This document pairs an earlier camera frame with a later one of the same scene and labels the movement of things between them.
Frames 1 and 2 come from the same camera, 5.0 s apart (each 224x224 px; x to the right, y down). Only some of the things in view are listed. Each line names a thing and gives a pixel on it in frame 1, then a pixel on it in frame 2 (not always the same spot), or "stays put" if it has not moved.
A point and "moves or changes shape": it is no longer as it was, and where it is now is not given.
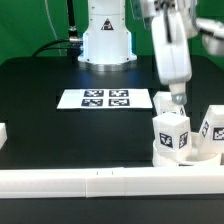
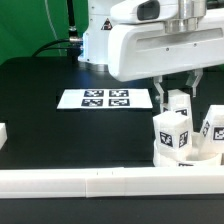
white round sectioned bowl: [189, 159] stays put
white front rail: [108, 182] stays put
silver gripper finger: [178, 92] to [157, 82]
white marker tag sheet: [105, 98] stays put
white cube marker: [164, 103] moves or changes shape
